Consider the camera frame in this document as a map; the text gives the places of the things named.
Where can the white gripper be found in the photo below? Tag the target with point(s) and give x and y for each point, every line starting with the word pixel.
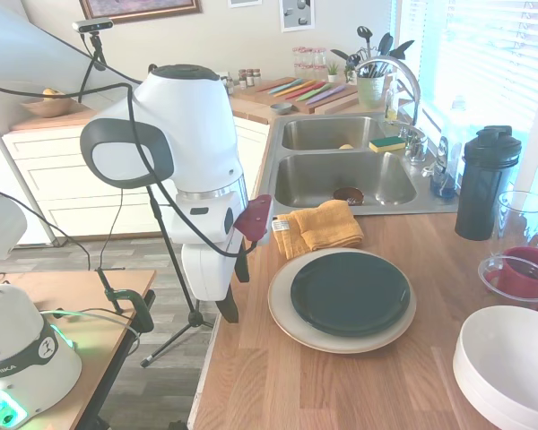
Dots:
pixel 206 264

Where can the yellow terry cloth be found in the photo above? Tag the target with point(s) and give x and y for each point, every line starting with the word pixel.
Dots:
pixel 327 226

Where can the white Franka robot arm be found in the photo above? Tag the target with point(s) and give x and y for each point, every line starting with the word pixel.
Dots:
pixel 184 125

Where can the large beige plate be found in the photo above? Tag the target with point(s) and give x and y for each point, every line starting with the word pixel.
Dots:
pixel 280 313

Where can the dark blue plate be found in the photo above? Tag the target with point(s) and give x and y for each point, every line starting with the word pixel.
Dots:
pixel 349 291

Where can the black tripod stand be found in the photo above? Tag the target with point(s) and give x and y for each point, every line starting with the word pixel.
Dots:
pixel 179 269

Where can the dark green C-clamp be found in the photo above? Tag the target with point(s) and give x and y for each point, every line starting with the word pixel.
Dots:
pixel 136 309

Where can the wooden robot mounting table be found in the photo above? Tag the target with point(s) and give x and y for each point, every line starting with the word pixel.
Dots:
pixel 94 291

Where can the brown bowl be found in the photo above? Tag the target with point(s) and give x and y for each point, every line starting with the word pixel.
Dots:
pixel 348 196

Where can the stainless steel double sink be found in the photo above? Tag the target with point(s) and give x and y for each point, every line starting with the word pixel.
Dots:
pixel 341 174

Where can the small grey bowl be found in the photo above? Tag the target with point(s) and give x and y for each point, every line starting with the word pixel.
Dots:
pixel 281 107

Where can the small glass shaker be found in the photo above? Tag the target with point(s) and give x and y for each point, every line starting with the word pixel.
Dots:
pixel 229 85

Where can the white panelled cabinet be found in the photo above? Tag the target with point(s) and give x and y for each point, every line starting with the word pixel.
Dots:
pixel 63 179

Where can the yellow knife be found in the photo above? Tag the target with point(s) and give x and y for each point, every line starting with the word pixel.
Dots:
pixel 289 88

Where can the teal knife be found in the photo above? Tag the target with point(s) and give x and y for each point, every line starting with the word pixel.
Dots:
pixel 281 86

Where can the orange knife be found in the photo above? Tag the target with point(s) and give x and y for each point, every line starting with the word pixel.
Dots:
pixel 299 90

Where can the yellow and green sponge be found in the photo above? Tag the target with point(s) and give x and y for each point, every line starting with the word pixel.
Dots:
pixel 387 145

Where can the small spice jar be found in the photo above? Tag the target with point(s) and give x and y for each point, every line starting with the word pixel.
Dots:
pixel 250 77
pixel 242 78
pixel 257 77

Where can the green knife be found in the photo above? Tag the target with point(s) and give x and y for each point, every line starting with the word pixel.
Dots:
pixel 311 92

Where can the purple knife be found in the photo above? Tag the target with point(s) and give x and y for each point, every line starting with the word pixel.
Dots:
pixel 323 95

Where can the wooden cutting board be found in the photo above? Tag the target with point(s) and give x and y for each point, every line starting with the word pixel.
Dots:
pixel 341 100

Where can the chrome sink sprayer cap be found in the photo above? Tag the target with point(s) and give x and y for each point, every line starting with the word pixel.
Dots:
pixel 402 131

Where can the clear dish soap bottle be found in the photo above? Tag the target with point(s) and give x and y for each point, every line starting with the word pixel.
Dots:
pixel 444 183

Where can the glass jar red-checked lid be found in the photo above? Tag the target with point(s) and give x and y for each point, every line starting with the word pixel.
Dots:
pixel 299 62
pixel 309 62
pixel 320 62

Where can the small potted plant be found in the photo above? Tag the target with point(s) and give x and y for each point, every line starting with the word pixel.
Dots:
pixel 332 71

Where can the pale green utensil holder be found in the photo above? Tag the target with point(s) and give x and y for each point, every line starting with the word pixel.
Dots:
pixel 370 92

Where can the yellow liquid soap bottle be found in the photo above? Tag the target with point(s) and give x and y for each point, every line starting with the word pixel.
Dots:
pixel 391 105

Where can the small glass jar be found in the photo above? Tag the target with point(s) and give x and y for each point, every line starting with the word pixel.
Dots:
pixel 486 273

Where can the black serving spoon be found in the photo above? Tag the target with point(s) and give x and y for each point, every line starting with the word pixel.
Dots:
pixel 340 54

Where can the wooden fruit bowl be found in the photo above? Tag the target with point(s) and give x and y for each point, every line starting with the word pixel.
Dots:
pixel 45 107

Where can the yellow banana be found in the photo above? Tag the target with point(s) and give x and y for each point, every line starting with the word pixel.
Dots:
pixel 53 92

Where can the chrome gooseneck faucet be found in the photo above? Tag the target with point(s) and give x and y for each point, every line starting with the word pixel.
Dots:
pixel 415 89

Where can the black shaker bottle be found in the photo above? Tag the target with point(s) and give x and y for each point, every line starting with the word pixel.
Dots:
pixel 486 188

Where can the white ceramic bowl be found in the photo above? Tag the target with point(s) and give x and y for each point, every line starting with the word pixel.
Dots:
pixel 479 405
pixel 506 345

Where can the white poster grey shapes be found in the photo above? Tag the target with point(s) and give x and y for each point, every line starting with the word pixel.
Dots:
pixel 297 15

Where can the black slotted spoon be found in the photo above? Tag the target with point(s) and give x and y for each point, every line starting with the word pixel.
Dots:
pixel 364 36

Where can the small white poster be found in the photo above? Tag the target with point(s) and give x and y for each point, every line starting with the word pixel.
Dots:
pixel 242 3

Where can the black spatula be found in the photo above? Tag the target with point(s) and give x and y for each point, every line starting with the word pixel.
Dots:
pixel 385 42

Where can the red mug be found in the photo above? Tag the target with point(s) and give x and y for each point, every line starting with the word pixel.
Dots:
pixel 522 275

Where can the black wide turner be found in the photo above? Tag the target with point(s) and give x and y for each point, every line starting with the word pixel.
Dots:
pixel 402 48

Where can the wooden framed picture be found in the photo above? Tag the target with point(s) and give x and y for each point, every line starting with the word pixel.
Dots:
pixel 139 11

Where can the clear drinking glass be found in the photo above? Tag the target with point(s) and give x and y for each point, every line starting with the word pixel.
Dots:
pixel 522 215

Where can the white window blind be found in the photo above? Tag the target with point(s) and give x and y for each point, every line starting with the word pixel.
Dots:
pixel 484 54

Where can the dark red camera mount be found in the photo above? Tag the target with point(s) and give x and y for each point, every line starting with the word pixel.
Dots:
pixel 253 217

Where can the grey stereo camera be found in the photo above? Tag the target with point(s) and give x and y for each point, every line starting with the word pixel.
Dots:
pixel 92 26

